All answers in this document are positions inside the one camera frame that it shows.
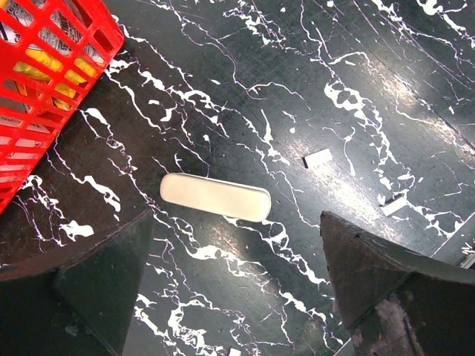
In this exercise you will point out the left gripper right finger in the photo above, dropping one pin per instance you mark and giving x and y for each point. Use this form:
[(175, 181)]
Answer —
[(395, 301)]

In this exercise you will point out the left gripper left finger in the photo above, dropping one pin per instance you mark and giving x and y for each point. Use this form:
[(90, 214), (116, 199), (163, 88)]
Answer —
[(78, 299)]

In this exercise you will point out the pale green stapler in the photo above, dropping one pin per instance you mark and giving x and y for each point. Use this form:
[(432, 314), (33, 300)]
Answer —
[(243, 202)]

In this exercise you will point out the white staple strip piece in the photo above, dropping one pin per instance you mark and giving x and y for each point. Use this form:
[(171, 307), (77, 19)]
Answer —
[(317, 158)]

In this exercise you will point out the black marble pattern mat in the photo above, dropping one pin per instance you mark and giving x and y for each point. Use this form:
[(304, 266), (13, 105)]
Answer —
[(242, 91)]

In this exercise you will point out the red plastic shopping basket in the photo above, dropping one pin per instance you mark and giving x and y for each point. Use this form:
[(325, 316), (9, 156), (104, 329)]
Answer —
[(52, 54)]

